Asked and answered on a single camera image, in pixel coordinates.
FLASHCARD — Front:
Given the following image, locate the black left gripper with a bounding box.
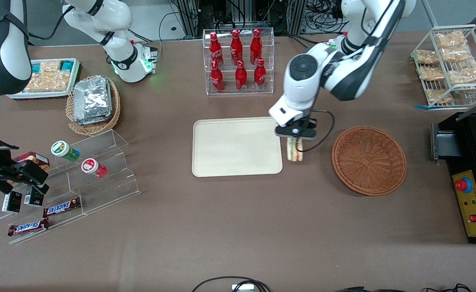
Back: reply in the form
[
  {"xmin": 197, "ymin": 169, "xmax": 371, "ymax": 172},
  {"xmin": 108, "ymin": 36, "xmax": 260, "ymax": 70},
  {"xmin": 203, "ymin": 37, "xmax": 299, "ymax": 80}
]
[{"xmin": 274, "ymin": 118, "xmax": 318, "ymax": 153}]

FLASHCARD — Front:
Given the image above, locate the triangle sandwich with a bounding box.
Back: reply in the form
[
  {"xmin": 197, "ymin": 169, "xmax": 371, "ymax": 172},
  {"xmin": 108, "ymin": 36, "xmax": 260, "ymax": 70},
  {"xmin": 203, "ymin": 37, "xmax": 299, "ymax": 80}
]
[{"xmin": 287, "ymin": 138, "xmax": 304, "ymax": 162}]

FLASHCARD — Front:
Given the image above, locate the cream plastic tray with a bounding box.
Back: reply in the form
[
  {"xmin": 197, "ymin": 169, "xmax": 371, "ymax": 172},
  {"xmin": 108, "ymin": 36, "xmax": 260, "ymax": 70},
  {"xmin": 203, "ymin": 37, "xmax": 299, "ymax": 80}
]
[{"xmin": 192, "ymin": 116, "xmax": 283, "ymax": 178}]

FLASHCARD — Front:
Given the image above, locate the round brown wicker basket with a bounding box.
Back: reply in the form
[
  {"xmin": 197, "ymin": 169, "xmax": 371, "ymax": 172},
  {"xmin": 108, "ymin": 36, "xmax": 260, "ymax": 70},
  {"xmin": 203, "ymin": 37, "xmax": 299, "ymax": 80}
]
[{"xmin": 331, "ymin": 126, "xmax": 407, "ymax": 197}]

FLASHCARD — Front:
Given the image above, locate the oval tan wicker basket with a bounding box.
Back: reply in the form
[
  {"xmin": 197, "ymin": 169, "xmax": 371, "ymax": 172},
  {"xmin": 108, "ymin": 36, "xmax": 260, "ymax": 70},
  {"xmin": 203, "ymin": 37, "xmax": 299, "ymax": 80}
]
[{"xmin": 66, "ymin": 75, "xmax": 121, "ymax": 136}]

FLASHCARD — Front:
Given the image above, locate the white rectangular snack tray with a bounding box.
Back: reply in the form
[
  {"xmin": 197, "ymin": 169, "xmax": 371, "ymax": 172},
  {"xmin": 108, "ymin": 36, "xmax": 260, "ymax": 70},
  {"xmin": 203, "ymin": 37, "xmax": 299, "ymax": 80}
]
[{"xmin": 7, "ymin": 58, "xmax": 81, "ymax": 100}]

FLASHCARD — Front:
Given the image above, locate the small black box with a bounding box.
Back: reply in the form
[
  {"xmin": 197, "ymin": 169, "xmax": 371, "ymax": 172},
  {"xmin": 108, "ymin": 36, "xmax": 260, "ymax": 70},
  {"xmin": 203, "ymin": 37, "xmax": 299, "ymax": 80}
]
[
  {"xmin": 1, "ymin": 191, "xmax": 23, "ymax": 214},
  {"xmin": 23, "ymin": 186, "xmax": 45, "ymax": 208}
]

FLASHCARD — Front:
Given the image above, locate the red brown snack box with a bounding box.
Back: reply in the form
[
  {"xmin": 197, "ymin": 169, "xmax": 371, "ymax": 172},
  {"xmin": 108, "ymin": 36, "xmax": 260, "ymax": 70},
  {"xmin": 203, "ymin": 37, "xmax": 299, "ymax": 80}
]
[{"xmin": 12, "ymin": 151, "xmax": 51, "ymax": 171}]

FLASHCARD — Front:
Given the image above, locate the brown Snickers bar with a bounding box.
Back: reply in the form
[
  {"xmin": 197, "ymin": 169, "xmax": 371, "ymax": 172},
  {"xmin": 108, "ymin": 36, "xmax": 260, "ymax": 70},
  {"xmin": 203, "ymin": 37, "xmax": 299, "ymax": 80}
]
[
  {"xmin": 7, "ymin": 218, "xmax": 50, "ymax": 237},
  {"xmin": 43, "ymin": 198, "xmax": 82, "ymax": 218}
]

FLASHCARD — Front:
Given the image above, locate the green snack can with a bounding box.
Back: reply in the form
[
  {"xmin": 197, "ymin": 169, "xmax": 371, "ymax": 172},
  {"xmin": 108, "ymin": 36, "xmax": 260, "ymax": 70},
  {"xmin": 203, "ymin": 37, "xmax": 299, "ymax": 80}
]
[{"xmin": 51, "ymin": 140, "xmax": 80, "ymax": 162}]

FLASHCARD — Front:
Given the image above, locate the red snack can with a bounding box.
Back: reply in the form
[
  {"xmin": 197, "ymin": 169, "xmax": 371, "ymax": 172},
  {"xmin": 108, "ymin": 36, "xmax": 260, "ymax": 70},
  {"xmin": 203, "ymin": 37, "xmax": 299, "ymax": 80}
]
[{"xmin": 80, "ymin": 158, "xmax": 108, "ymax": 178}]

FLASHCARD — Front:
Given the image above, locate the red cola bottle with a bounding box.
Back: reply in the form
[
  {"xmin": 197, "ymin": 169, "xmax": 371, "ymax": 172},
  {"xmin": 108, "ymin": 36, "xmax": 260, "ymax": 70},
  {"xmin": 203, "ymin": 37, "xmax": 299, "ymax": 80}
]
[
  {"xmin": 230, "ymin": 29, "xmax": 243, "ymax": 65},
  {"xmin": 235, "ymin": 60, "xmax": 248, "ymax": 92},
  {"xmin": 209, "ymin": 32, "xmax": 224, "ymax": 68},
  {"xmin": 250, "ymin": 28, "xmax": 263, "ymax": 64},
  {"xmin": 254, "ymin": 58, "xmax": 267, "ymax": 91},
  {"xmin": 210, "ymin": 61, "xmax": 225, "ymax": 92}
]

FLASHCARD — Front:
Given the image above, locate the clear acrylic stepped display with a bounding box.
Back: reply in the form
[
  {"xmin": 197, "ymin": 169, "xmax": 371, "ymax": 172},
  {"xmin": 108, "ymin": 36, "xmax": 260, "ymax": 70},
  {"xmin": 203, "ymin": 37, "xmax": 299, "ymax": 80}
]
[{"xmin": 0, "ymin": 129, "xmax": 141, "ymax": 245}]

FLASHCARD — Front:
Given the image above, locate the clear acrylic bottle rack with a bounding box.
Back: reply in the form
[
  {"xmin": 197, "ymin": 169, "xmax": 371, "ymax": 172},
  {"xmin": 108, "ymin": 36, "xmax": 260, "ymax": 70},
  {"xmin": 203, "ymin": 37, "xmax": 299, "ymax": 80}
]
[{"xmin": 202, "ymin": 28, "xmax": 275, "ymax": 96}]

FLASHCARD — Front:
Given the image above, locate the silver foil pack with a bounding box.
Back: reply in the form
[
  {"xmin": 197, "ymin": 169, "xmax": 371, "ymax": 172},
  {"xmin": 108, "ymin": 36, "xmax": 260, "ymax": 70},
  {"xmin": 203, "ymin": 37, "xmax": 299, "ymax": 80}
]
[
  {"xmin": 75, "ymin": 109, "xmax": 114, "ymax": 126},
  {"xmin": 74, "ymin": 77, "xmax": 112, "ymax": 120}
]

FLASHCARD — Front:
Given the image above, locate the clear bag of fried snacks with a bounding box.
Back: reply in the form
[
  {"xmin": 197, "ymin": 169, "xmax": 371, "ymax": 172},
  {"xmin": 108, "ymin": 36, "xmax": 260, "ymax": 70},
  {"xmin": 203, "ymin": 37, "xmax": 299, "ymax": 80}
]
[
  {"xmin": 415, "ymin": 49, "xmax": 439, "ymax": 65},
  {"xmin": 435, "ymin": 31, "xmax": 466, "ymax": 48},
  {"xmin": 419, "ymin": 67, "xmax": 445, "ymax": 82},
  {"xmin": 448, "ymin": 67, "xmax": 476, "ymax": 86},
  {"xmin": 426, "ymin": 89, "xmax": 454, "ymax": 104},
  {"xmin": 442, "ymin": 47, "xmax": 473, "ymax": 63}
]

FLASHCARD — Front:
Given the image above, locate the black counter machine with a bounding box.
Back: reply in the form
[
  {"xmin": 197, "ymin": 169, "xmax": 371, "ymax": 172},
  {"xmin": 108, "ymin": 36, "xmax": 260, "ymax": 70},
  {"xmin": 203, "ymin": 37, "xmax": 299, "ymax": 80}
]
[{"xmin": 431, "ymin": 113, "xmax": 476, "ymax": 171}]

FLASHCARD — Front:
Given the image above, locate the yellow black control box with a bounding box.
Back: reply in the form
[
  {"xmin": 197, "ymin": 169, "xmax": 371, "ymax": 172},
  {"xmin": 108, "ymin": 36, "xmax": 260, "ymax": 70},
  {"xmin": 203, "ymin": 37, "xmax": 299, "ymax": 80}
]
[{"xmin": 447, "ymin": 161, "xmax": 476, "ymax": 245}]

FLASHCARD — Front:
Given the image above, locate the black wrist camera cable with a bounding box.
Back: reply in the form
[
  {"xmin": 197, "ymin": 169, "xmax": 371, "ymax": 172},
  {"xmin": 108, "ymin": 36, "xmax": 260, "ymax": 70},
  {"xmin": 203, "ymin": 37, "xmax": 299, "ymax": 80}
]
[{"xmin": 302, "ymin": 109, "xmax": 336, "ymax": 153}]

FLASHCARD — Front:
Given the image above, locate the aluminium frame rack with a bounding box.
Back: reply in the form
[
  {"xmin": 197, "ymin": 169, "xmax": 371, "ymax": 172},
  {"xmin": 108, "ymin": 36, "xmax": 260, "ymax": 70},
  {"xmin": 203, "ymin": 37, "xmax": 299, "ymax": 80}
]
[{"xmin": 176, "ymin": 0, "xmax": 308, "ymax": 38}]

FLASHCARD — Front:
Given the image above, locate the white wire rack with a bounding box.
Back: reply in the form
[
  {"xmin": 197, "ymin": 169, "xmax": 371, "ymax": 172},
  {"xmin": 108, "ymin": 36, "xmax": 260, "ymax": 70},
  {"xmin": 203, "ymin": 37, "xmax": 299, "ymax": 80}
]
[{"xmin": 410, "ymin": 24, "xmax": 476, "ymax": 111}]

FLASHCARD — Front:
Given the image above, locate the black looped cable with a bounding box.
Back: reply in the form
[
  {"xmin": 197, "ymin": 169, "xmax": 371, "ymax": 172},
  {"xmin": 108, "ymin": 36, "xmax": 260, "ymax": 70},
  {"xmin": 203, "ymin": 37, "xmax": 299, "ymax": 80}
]
[{"xmin": 191, "ymin": 277, "xmax": 271, "ymax": 292}]

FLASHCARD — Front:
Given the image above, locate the black table edge cable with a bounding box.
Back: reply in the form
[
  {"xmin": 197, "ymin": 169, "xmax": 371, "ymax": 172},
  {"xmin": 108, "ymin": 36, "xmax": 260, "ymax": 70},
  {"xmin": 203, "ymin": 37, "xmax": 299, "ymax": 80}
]
[{"xmin": 334, "ymin": 283, "xmax": 473, "ymax": 292}]

